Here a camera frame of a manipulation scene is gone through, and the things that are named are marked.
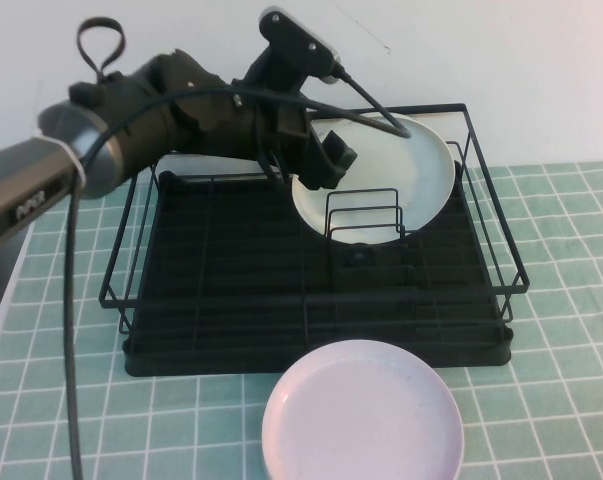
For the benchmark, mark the green grid tablecloth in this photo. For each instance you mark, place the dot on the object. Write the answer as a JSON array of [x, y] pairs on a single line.
[[556, 350]]

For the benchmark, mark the pink round plate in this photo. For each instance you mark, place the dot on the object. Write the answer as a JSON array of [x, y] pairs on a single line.
[[361, 420]]

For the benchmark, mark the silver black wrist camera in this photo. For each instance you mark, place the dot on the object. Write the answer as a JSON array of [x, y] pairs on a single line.
[[301, 40]]

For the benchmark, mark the white zip tie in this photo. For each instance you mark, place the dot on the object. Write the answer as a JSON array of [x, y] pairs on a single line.
[[76, 165]]

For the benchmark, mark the black plastic drip tray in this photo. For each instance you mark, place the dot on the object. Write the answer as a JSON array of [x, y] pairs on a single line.
[[231, 240]]

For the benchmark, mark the white round plate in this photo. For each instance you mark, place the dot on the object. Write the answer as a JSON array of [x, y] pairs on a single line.
[[416, 170]]

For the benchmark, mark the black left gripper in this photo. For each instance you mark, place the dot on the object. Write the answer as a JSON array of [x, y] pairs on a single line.
[[281, 130]]

